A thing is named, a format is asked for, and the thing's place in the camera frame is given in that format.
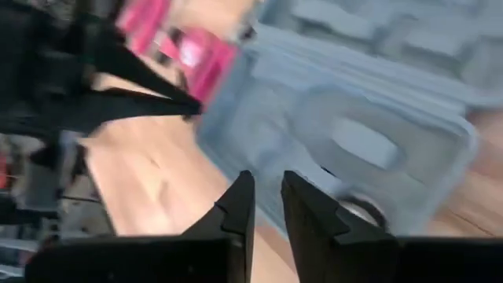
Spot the grey plastic tool case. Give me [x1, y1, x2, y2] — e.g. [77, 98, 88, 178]
[196, 0, 503, 237]

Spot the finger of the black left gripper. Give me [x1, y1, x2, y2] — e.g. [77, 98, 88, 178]
[89, 86, 204, 133]
[94, 37, 204, 115]

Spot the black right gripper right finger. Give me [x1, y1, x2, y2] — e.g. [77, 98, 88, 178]
[281, 170, 503, 283]

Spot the pink object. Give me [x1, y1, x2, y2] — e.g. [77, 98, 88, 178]
[116, 0, 240, 105]

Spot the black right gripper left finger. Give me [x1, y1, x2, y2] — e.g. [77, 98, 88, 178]
[25, 170, 256, 283]

